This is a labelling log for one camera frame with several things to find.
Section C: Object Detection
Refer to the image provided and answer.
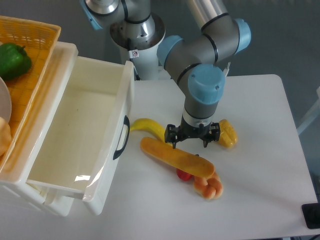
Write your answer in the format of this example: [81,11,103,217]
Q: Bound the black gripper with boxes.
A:
[164,117,221,149]

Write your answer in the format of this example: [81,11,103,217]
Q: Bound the long orange bread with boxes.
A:
[140,137,215,178]

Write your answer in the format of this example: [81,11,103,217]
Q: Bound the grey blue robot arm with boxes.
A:
[80,0,251,145]

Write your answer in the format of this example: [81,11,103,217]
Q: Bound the braided bread roll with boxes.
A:
[193,172,224,200]

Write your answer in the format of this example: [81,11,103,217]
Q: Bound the pale bread roll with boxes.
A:
[0,117,12,156]

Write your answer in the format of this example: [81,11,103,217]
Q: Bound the yellow bell pepper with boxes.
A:
[218,119,238,148]

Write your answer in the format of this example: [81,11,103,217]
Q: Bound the red bell pepper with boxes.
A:
[176,168,193,182]

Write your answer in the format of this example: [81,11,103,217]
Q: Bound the yellow banana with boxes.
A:
[130,118,165,144]

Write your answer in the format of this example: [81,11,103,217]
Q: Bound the white plastic drawer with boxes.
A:
[27,57,134,215]

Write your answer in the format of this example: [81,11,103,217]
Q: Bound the black device at edge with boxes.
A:
[301,203,320,229]

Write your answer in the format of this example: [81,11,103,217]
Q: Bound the white drawer cabinet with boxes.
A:
[0,41,78,216]

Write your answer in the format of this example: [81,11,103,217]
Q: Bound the orange woven basket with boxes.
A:
[0,16,61,165]

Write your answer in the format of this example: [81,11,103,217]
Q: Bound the white plate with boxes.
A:
[0,78,12,122]

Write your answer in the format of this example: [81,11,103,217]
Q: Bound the green bell pepper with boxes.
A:
[0,42,32,81]

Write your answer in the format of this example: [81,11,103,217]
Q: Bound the black drawer handle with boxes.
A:
[113,115,131,160]

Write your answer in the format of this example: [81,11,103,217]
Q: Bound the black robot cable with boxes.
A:
[127,37,142,81]

